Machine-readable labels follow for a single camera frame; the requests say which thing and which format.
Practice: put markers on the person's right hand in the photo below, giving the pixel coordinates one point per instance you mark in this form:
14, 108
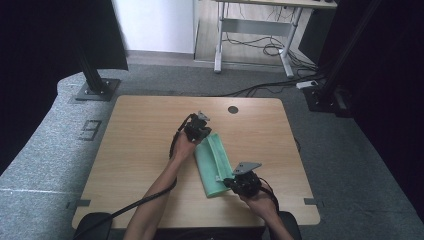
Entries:
261, 203

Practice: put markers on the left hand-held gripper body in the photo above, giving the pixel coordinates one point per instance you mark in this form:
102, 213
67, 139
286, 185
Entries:
195, 128

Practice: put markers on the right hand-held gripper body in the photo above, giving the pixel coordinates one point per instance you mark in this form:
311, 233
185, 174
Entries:
248, 183

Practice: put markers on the person's left hand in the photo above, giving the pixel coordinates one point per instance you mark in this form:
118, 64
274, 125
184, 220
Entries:
183, 146

